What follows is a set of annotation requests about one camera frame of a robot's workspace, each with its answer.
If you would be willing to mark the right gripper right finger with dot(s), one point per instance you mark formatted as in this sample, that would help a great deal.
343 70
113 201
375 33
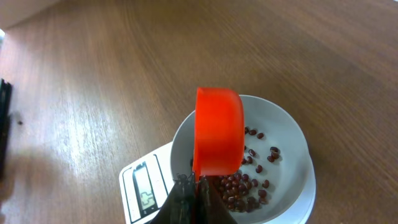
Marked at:
209 207

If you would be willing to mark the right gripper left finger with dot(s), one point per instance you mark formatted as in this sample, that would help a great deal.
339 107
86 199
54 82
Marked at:
178 207

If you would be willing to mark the orange measuring scoop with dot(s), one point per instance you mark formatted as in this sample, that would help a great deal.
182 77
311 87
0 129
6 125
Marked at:
218 141

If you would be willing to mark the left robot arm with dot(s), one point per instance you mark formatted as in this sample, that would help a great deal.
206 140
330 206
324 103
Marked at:
6 90

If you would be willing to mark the white digital kitchen scale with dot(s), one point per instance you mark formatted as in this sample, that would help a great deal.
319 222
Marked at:
146 183

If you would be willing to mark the red beans in bowl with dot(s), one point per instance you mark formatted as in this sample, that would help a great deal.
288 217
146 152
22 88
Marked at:
234 189

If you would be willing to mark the white round bowl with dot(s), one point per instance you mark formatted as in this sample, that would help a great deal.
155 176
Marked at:
282 158

